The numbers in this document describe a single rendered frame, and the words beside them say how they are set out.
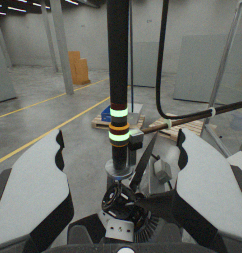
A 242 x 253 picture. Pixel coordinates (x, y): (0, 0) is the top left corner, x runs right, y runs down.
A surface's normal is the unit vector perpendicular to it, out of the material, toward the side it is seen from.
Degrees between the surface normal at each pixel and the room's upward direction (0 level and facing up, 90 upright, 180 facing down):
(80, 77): 90
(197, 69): 90
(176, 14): 90
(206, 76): 90
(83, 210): 1
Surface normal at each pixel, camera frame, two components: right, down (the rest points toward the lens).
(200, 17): -0.41, 0.43
